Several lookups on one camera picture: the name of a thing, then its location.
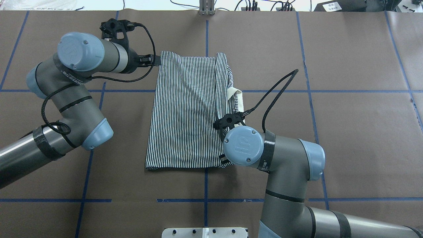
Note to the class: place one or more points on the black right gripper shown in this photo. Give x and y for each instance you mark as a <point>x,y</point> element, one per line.
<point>225,160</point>

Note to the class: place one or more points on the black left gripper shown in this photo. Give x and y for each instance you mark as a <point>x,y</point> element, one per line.
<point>133,61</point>

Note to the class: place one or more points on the striped polo shirt white collar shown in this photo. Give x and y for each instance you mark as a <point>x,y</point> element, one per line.
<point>192,93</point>

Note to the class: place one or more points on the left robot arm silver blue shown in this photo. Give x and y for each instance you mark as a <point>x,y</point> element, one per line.
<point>71,117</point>

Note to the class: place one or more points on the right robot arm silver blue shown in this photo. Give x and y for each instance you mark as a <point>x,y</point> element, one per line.
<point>290,165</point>

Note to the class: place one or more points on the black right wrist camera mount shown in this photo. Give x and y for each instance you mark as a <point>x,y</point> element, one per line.
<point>229,121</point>

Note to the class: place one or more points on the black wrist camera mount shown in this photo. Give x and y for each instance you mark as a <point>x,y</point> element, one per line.
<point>229,121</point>
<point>116,31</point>

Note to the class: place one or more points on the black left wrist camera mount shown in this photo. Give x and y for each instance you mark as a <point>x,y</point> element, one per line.
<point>116,31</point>

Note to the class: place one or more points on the aluminium frame post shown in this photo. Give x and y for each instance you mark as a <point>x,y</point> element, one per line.
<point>206,7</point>

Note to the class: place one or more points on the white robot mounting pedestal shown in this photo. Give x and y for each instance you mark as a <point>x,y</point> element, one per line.
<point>206,232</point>

